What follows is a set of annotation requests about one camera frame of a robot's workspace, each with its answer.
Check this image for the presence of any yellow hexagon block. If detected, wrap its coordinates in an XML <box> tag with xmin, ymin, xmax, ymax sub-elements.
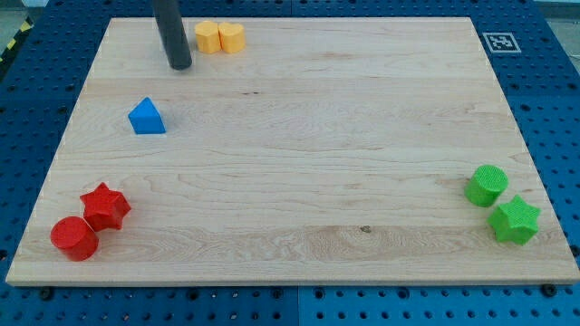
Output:
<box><xmin>195</xmin><ymin>21</ymin><xmax>221</xmax><ymax>53</ymax></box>

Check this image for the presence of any green star block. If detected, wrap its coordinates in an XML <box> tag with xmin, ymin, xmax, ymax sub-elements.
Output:
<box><xmin>487</xmin><ymin>195</ymin><xmax>541</xmax><ymax>245</ymax></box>

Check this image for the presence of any red star block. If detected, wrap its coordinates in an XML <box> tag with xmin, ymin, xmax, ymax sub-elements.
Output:
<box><xmin>80</xmin><ymin>182</ymin><xmax>131</xmax><ymax>232</ymax></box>

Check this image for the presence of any black bolt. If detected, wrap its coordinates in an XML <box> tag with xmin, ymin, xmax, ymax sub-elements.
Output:
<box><xmin>38</xmin><ymin>287</ymin><xmax>53</xmax><ymax>302</ymax></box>
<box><xmin>540</xmin><ymin>283</ymin><xmax>558</xmax><ymax>298</ymax></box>

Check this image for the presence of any green cylinder block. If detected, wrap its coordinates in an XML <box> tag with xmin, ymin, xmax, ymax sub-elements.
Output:
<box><xmin>464</xmin><ymin>165</ymin><xmax>508</xmax><ymax>207</ymax></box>

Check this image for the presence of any light wooden board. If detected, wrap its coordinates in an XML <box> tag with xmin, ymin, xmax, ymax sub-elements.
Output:
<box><xmin>6</xmin><ymin>17</ymin><xmax>579</xmax><ymax>287</ymax></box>

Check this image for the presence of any black bolt left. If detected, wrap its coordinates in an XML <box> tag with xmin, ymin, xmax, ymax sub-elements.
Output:
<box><xmin>38</xmin><ymin>287</ymin><xmax>53</xmax><ymax>302</ymax></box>

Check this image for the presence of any white fiducial marker tag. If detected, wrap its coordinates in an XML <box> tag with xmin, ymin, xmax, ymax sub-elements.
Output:
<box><xmin>482</xmin><ymin>32</ymin><xmax>521</xmax><ymax>53</ymax></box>

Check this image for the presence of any blue triangle block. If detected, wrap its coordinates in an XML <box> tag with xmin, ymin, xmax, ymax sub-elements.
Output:
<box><xmin>128</xmin><ymin>97</ymin><xmax>166</xmax><ymax>135</ymax></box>

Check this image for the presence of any red cylinder block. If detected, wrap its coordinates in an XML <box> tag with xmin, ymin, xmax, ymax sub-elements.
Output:
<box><xmin>50</xmin><ymin>216</ymin><xmax>99</xmax><ymax>262</ymax></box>

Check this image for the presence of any yellow heart block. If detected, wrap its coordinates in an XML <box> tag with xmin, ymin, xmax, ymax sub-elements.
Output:
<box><xmin>218</xmin><ymin>22</ymin><xmax>246</xmax><ymax>53</ymax></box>

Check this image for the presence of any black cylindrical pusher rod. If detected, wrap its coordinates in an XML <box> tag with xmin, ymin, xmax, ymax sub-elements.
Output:
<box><xmin>151</xmin><ymin>0</ymin><xmax>192</xmax><ymax>71</ymax></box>

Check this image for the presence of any black bolt right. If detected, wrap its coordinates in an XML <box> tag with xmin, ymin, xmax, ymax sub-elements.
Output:
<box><xmin>540</xmin><ymin>283</ymin><xmax>558</xmax><ymax>298</ymax></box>

